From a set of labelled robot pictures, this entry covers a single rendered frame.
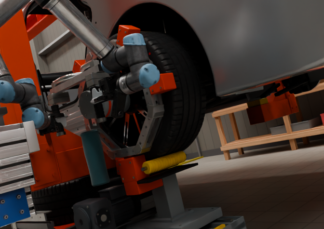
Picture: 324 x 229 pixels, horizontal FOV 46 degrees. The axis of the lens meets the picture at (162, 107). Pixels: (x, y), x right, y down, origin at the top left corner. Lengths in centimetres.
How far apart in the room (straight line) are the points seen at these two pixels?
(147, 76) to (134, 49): 11
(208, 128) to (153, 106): 558
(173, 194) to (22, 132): 98
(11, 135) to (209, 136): 620
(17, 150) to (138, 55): 50
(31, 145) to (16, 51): 101
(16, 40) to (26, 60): 11
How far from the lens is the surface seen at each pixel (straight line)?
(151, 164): 171
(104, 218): 194
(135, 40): 133
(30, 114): 147
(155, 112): 161
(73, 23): 138
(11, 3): 114
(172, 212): 192
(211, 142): 718
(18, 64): 208
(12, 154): 113
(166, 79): 157
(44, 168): 202
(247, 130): 665
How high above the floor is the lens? 65
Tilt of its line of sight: 4 degrees up
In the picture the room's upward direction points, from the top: 14 degrees counter-clockwise
